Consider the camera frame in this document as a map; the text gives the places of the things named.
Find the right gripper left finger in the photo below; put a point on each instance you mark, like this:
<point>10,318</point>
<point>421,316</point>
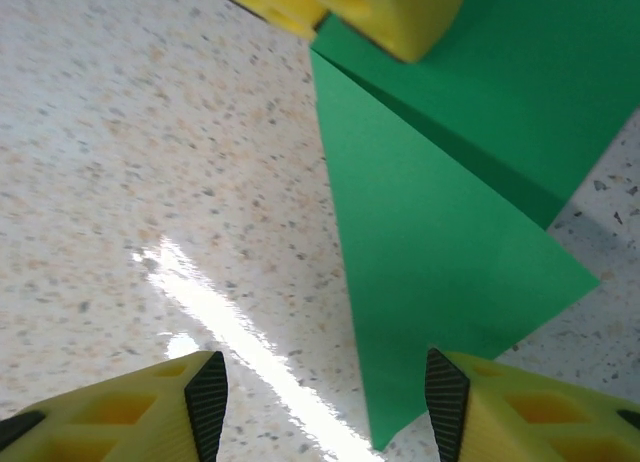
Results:
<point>125,422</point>

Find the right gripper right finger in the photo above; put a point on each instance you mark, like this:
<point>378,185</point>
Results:
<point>540,422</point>

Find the green square paper sheet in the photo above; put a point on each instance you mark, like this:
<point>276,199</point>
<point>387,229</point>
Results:
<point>425,232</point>

